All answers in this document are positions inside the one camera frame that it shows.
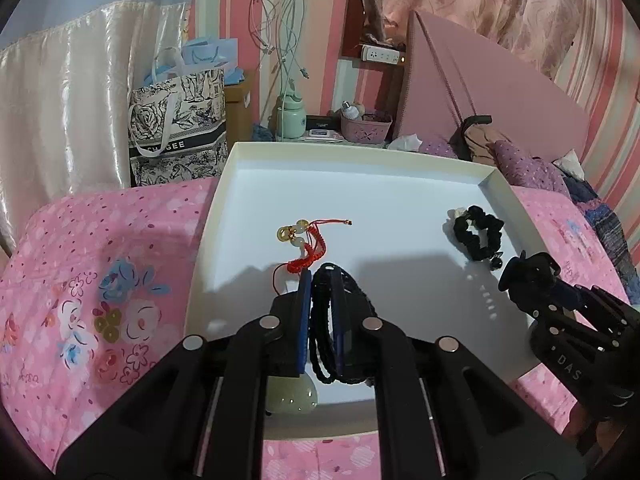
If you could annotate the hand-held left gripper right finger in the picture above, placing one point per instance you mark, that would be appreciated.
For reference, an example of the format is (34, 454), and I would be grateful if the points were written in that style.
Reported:
(340, 325)

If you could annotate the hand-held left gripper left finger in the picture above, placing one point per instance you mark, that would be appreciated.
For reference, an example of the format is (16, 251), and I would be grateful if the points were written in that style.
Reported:
(302, 320)

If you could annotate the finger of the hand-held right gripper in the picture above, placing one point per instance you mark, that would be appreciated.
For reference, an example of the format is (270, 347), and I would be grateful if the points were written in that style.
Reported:
(567, 292)
(550, 317)

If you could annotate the white shallow tray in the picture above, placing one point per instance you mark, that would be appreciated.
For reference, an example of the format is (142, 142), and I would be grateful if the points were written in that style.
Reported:
(400, 220)

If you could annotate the dark blue plaid cloth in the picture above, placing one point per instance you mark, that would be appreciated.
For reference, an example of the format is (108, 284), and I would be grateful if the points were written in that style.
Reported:
(610, 230)

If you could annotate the white cloth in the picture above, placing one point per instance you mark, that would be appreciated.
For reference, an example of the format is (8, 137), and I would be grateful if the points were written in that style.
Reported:
(570, 164)

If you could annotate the purple dotted cloth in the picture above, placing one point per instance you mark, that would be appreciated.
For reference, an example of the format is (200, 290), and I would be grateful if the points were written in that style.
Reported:
(525, 170)

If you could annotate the white flat box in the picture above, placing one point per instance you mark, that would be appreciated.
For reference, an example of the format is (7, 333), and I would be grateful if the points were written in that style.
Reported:
(322, 134)

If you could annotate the white tissue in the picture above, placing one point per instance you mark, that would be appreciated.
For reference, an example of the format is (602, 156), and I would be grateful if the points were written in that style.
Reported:
(406, 142)

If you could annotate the pink plastic basket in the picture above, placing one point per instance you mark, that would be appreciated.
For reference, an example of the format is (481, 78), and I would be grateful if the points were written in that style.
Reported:
(367, 130)

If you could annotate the pale green bottle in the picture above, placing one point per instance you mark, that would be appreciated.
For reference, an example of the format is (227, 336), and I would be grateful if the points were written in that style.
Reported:
(291, 122)

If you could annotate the pink floral bedsheet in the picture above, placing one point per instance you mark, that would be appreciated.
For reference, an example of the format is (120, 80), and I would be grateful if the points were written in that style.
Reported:
(100, 260)

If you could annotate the white light bulb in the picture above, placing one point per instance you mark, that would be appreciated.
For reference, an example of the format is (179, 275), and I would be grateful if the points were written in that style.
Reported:
(352, 110)

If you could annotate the pink headboard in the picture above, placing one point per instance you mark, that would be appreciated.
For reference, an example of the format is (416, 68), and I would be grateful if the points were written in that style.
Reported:
(500, 85)

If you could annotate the cardboard box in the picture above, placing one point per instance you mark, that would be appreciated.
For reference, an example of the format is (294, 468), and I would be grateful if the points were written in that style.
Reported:
(237, 110)

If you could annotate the black and white floral tote bag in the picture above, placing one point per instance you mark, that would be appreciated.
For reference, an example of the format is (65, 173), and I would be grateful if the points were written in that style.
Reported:
(175, 125)

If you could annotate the white power strip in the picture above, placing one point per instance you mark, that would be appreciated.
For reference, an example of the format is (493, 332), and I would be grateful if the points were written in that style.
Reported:
(382, 55)

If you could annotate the light blue paper bag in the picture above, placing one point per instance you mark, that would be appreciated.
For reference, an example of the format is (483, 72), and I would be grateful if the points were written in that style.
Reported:
(210, 52)

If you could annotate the pink patterned curtain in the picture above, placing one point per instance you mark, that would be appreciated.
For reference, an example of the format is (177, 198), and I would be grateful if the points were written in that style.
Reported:
(475, 0)

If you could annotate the white satin curtain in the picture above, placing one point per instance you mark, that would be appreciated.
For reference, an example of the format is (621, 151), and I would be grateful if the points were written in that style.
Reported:
(65, 85)

